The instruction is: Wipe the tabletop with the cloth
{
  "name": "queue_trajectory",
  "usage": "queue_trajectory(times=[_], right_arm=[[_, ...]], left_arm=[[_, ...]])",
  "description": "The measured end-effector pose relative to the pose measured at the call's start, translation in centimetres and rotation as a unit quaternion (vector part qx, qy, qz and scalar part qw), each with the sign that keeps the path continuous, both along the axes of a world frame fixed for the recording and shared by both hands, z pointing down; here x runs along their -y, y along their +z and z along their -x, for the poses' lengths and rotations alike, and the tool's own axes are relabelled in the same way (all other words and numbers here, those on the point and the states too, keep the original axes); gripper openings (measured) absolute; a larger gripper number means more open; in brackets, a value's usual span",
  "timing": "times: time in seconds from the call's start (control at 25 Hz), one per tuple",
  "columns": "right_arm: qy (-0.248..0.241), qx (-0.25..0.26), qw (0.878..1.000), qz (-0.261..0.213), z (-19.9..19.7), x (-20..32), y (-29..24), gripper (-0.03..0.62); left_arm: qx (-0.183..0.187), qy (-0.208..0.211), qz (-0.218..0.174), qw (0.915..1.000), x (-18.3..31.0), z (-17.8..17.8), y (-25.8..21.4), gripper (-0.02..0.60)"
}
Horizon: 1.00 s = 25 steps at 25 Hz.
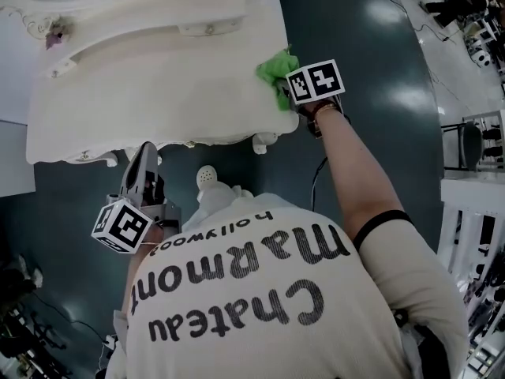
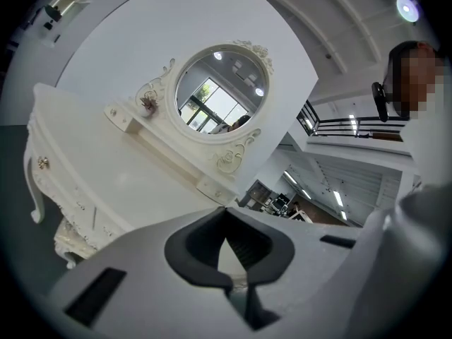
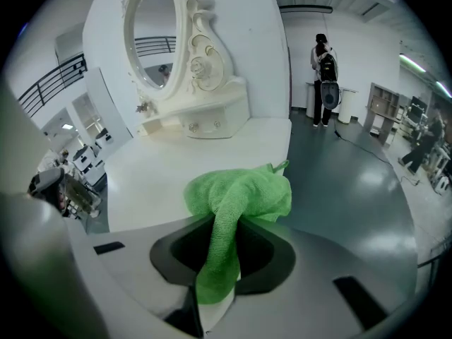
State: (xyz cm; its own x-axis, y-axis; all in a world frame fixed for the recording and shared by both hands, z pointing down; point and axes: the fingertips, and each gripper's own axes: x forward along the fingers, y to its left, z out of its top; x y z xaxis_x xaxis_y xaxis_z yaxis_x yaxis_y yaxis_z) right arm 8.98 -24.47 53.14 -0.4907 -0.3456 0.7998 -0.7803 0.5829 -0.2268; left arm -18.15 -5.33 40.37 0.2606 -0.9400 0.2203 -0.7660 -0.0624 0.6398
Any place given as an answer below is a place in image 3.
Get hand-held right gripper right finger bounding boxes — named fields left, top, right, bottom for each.
left=199, top=219, right=430, bottom=339

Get white wheeled robot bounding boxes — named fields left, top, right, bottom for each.
left=94, top=128, right=115, bottom=148
left=72, top=144, right=95, bottom=173

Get brown wooden shelf cabinet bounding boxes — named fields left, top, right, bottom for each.
left=365, top=82, right=403, bottom=147

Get black metal railing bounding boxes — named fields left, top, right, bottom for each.
left=17, top=52, right=88, bottom=119

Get white cylindrical pedestal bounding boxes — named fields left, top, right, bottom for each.
left=305, top=82, right=316, bottom=119
left=337, top=89, right=355, bottom=124

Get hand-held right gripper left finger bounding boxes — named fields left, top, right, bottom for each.
left=86, top=214, right=215, bottom=339

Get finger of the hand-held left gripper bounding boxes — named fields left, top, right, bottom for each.
left=28, top=167, right=67, bottom=204

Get oval mirror carved white frame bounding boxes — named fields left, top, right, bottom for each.
left=121, top=0, right=248, bottom=102

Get white dressing table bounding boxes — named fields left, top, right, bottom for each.
left=102, top=115, right=293, bottom=233

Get grey oval shell device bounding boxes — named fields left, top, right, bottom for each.
left=320, top=80, right=341, bottom=110

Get wall air conditioner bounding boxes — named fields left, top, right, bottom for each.
left=278, top=4, right=333, bottom=14

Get ceiling tube light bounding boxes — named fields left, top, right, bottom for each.
left=434, top=80, right=452, bottom=99
left=398, top=53, right=427, bottom=73

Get green cloth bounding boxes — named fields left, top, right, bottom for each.
left=183, top=160, right=293, bottom=305

